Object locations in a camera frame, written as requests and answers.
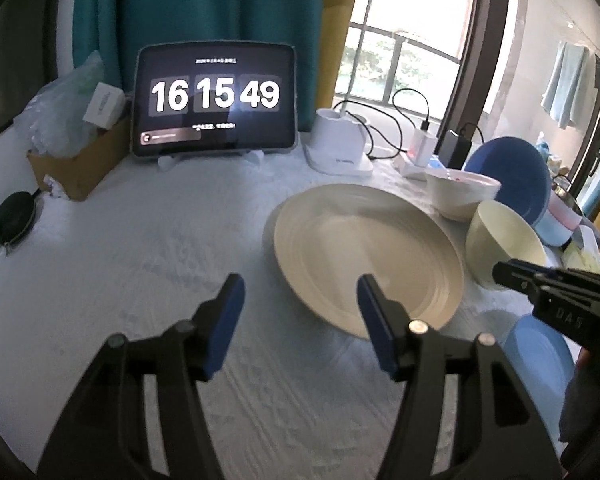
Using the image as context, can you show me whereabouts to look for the white textured tablecloth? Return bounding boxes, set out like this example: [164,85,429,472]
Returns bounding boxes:
[0,130,600,480]

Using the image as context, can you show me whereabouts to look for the light blue bowl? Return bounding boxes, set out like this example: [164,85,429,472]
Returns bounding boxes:
[534,212,581,248]

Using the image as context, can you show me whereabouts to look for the black round disc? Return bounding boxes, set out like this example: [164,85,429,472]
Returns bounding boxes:
[0,191,42,250]

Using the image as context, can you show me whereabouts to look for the white desk lamp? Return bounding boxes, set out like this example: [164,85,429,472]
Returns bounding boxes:
[302,0,433,177]

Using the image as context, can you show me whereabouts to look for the light blue plate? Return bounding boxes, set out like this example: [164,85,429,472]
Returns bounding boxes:
[504,316,577,441]

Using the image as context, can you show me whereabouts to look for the dark sliding door frame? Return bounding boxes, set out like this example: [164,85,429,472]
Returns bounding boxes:
[445,0,511,141]
[570,0,600,186]

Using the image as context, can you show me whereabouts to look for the white bowl with pink inside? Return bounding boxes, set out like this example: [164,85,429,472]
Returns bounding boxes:
[424,167,502,223]

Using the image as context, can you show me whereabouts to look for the clear plastic bags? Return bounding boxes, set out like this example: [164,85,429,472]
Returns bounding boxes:
[12,50,106,158]

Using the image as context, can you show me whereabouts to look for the small white box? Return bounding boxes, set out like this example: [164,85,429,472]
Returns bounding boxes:
[82,81,124,128]

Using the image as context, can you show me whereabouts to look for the light blue hanging towel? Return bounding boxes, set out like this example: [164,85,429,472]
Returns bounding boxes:
[540,40,592,129]

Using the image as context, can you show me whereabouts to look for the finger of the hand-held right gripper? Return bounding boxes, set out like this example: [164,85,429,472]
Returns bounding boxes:
[492,260,600,306]
[510,258,600,287]

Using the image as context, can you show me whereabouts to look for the cardboard box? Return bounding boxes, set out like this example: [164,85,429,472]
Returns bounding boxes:
[26,112,133,202]

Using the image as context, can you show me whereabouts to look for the black balcony railing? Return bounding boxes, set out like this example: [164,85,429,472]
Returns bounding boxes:
[342,22,463,106]

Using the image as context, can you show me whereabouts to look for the black charger cable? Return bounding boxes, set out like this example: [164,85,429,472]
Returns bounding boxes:
[335,88,431,162]

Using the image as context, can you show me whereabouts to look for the tablet with clock display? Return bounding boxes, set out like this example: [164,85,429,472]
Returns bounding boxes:
[130,42,301,161]

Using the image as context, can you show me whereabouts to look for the large cream plate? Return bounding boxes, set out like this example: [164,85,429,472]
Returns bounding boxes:
[271,183,467,342]

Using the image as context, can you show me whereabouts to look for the dark blue bowl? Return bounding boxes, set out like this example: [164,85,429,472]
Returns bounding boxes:
[463,136,552,227]

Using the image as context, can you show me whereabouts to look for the white charger plug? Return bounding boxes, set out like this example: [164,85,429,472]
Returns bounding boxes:
[409,129,438,167]

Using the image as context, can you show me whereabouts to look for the black power adapter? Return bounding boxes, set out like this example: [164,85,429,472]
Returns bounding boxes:
[438,129,474,168]

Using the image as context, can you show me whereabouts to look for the yellow tissue pack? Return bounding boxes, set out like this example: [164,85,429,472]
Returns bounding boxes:
[562,225,600,273]

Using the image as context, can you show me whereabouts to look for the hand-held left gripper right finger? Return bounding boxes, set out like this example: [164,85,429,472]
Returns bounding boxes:
[356,273,566,480]

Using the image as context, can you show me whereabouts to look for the white tablet stand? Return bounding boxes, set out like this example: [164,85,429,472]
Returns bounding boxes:
[157,150,266,168]

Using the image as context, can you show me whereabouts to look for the cream bowl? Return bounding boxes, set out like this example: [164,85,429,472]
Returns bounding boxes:
[465,199,549,292]

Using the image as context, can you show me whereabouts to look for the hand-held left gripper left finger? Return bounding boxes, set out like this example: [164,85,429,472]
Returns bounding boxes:
[35,273,246,480]

